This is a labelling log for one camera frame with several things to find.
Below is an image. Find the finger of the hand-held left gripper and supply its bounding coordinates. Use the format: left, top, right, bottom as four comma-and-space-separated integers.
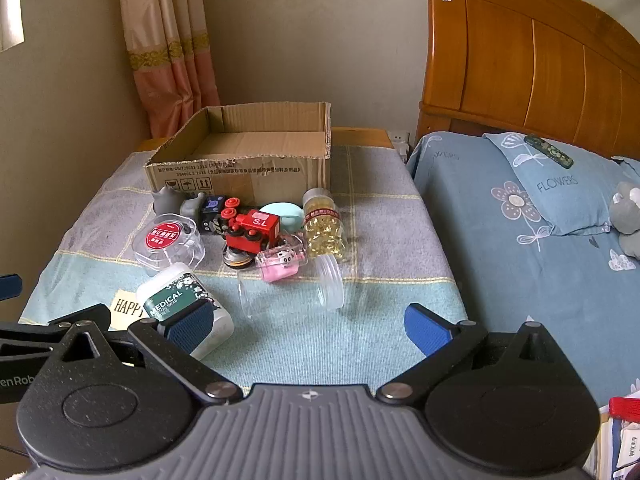
0, 304, 112, 361
0, 274, 22, 302

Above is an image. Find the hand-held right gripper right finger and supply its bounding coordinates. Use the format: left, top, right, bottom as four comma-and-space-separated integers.
375, 302, 576, 404

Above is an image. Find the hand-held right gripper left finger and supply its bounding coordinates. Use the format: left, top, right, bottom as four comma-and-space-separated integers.
47, 304, 243, 404

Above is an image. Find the white swab box green label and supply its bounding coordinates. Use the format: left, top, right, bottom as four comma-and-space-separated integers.
136, 262, 235, 361

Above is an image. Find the clear round box red label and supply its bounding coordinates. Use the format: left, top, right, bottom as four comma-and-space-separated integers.
132, 213, 207, 277

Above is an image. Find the clear plastic jar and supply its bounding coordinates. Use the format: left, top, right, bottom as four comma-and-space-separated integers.
237, 254, 346, 322

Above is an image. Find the pink clear plastic box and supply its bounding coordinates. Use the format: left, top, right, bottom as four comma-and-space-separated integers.
255, 234, 307, 284

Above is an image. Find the black cube with blue print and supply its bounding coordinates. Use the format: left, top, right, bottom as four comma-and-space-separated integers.
197, 194, 228, 235

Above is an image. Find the red toy train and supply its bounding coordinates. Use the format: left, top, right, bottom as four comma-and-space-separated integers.
220, 198, 282, 256

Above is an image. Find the grey animal toy figure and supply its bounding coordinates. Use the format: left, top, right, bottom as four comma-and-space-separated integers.
151, 185, 182, 217

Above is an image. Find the capsule bottle with gold cap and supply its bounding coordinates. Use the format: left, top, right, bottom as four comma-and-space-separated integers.
301, 188, 348, 264

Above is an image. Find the pale green ball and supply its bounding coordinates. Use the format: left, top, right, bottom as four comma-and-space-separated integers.
260, 202, 304, 234

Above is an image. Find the cardboard box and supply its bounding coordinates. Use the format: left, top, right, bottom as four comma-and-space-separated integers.
144, 102, 332, 207

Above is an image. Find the cream greeting card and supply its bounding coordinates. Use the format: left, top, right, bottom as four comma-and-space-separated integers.
111, 289, 146, 333

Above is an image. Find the round metal disc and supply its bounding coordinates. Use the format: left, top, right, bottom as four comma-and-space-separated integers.
222, 247, 253, 269

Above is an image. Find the blue floral bed sheet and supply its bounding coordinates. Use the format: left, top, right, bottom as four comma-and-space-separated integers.
406, 131, 640, 407

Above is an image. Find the plaid towel blanket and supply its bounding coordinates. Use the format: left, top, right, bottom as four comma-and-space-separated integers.
17, 145, 469, 401

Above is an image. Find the blue floral pillow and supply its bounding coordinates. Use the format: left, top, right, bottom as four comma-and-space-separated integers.
482, 132, 640, 237

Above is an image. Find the wooden bedside table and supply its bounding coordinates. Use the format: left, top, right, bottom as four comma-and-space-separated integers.
135, 127, 406, 155

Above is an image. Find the red plastic item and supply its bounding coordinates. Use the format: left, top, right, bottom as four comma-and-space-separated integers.
609, 396, 640, 419

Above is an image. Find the green remote control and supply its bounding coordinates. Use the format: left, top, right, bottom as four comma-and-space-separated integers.
524, 134, 575, 169

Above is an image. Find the stack of printed papers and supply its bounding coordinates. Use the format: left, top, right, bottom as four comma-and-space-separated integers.
597, 412, 640, 480

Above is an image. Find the grey plush toy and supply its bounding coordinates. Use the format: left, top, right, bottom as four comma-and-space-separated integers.
609, 180, 640, 261

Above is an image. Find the pink curtain with gold band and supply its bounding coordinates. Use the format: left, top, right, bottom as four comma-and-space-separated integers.
116, 0, 221, 140

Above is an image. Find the pale cloth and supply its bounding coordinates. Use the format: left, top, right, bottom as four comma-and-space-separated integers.
0, 0, 26, 53

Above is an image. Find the wooden bed headboard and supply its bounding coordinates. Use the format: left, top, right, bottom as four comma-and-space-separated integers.
415, 0, 640, 162

